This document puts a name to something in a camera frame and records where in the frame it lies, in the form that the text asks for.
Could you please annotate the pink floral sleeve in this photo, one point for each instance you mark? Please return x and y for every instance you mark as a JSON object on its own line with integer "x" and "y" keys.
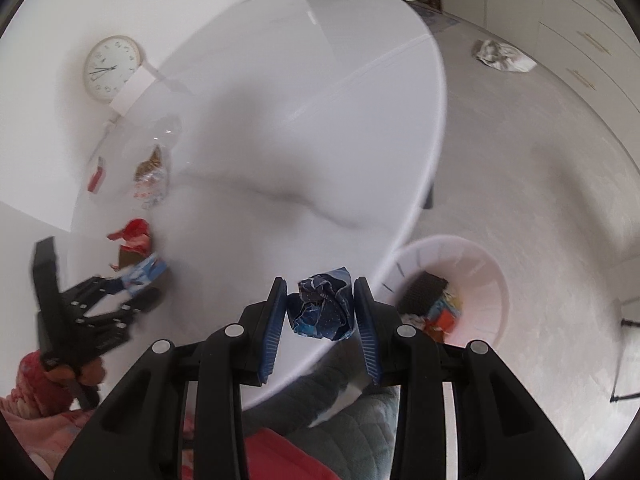
{"x": 39, "y": 412}

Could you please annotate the small red white packet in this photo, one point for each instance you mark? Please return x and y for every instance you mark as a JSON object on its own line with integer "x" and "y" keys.
{"x": 98, "y": 176}

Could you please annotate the red torn wrapper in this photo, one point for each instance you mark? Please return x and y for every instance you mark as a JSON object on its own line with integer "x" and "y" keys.
{"x": 135, "y": 243}

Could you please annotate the round wall clock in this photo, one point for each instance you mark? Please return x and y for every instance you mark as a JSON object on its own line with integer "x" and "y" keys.
{"x": 109, "y": 65}

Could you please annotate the black stand legs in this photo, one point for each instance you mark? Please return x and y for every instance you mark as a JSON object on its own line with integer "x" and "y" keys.
{"x": 626, "y": 377}

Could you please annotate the teal quilted pants leg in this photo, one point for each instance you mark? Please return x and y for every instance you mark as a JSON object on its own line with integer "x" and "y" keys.
{"x": 336, "y": 415}

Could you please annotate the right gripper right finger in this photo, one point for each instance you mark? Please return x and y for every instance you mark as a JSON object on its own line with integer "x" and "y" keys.
{"x": 502, "y": 433}

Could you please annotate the blue white red wrapper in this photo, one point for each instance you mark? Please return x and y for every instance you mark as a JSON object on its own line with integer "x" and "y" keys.
{"x": 143, "y": 274}

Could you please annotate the red snack wrapper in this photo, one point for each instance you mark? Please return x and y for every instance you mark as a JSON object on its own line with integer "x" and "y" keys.
{"x": 443, "y": 316}

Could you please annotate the white plastic trash bin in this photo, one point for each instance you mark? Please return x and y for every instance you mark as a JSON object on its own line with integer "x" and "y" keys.
{"x": 449, "y": 288}

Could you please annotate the person's left hand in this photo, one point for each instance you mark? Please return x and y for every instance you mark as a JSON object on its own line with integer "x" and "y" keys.
{"x": 91, "y": 374}

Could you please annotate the white box by clock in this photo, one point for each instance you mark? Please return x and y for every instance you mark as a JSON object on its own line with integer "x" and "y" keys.
{"x": 132, "y": 90}

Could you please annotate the white bag on floor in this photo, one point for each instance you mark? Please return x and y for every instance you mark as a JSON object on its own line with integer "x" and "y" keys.
{"x": 504, "y": 57}

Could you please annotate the clear bag with snacks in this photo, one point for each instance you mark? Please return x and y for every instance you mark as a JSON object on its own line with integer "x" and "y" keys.
{"x": 151, "y": 180}

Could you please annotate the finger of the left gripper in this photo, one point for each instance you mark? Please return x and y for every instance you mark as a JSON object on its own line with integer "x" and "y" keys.
{"x": 143, "y": 303}
{"x": 108, "y": 287}

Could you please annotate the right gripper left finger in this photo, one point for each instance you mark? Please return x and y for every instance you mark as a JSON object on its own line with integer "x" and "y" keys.
{"x": 177, "y": 399}

